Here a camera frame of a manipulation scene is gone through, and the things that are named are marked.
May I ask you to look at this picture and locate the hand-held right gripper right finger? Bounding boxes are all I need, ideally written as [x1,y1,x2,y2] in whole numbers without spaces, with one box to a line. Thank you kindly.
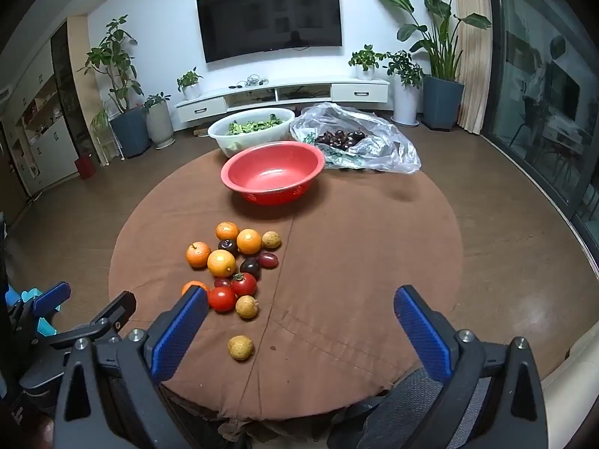
[393,284,549,449]

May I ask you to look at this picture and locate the red plastic basin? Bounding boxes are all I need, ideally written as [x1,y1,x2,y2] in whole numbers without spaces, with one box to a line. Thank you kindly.
[221,141,326,207]

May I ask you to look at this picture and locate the person's left forearm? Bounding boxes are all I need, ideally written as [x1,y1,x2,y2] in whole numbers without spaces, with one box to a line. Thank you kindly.
[21,414,56,449]

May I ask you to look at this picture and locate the large-leaf plant in blue-grey pot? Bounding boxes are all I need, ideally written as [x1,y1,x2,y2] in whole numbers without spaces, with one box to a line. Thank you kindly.
[371,0,492,132]

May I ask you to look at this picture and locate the tall plant in blue-grey pot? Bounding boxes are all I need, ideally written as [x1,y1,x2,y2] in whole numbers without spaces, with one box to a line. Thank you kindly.
[77,15,151,159]

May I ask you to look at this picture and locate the white television cabinet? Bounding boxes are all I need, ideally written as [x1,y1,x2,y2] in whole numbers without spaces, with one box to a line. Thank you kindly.
[175,76,390,125]

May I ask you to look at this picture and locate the white plastic basin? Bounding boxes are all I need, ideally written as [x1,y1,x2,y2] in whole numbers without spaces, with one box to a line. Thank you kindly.
[208,107,296,158]

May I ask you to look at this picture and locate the red tomato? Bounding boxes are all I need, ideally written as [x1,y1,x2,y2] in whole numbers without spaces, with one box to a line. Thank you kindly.
[231,273,258,297]
[208,287,237,313]

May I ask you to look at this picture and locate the pile of dark cherries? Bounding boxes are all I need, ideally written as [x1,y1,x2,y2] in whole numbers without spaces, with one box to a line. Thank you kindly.
[316,128,366,152]

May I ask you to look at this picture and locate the plant in pale round pot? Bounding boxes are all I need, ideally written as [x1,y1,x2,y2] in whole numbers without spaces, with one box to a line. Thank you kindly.
[143,92,175,149]

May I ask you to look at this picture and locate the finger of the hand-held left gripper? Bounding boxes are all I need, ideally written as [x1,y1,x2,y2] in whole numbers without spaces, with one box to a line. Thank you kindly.
[9,281,72,335]
[44,291,138,354]

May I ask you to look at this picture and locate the clear plastic bag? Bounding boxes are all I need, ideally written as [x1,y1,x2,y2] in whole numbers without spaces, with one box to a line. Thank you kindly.
[289,102,422,175]

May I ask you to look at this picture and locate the beige curtain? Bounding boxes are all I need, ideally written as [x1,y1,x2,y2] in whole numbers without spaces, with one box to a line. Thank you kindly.
[450,0,493,134]

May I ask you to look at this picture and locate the bushy plant in tall white pot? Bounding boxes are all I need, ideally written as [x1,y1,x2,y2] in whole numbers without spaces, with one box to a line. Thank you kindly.
[381,50,425,127]

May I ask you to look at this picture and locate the smooth orange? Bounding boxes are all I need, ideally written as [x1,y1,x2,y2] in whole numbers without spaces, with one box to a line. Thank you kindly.
[236,228,263,255]
[207,249,237,278]

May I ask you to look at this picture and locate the hanging plant on wire stand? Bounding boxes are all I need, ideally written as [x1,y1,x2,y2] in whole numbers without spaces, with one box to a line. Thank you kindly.
[90,105,124,165]

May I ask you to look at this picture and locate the small plant in white pot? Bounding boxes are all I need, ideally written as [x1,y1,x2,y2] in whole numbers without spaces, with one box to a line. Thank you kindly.
[176,67,205,101]
[349,44,387,80]

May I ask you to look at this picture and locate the green leafy vegetables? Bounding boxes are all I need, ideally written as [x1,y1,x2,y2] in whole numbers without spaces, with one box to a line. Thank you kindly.
[227,114,284,136]

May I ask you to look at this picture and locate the glass sliding door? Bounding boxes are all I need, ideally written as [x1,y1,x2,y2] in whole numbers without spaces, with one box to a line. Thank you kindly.
[482,0,599,267]

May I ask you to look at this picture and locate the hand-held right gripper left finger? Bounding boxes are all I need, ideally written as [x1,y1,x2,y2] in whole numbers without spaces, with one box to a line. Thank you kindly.
[52,284,210,449]

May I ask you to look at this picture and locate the white wall cabinet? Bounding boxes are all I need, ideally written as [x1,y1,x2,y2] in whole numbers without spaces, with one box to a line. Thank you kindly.
[0,23,102,199]

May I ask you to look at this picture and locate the brown round tablecloth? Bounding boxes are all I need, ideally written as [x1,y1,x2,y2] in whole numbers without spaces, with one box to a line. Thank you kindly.
[109,147,464,422]

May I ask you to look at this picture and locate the black wall television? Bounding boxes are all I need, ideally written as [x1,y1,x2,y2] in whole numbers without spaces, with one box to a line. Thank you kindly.
[197,0,342,63]

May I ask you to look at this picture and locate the red waste bin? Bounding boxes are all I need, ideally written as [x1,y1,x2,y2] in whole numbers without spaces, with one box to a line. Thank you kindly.
[74,153,97,180]

